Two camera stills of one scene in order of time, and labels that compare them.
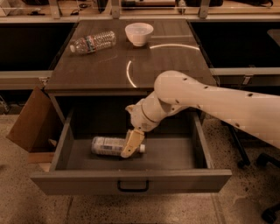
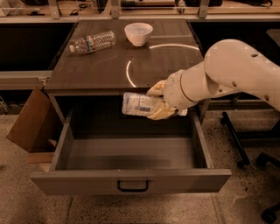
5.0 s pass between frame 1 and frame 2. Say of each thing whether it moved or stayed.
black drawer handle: stayed
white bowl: stayed
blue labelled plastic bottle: moved
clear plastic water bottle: stayed
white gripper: moved
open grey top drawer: stayed
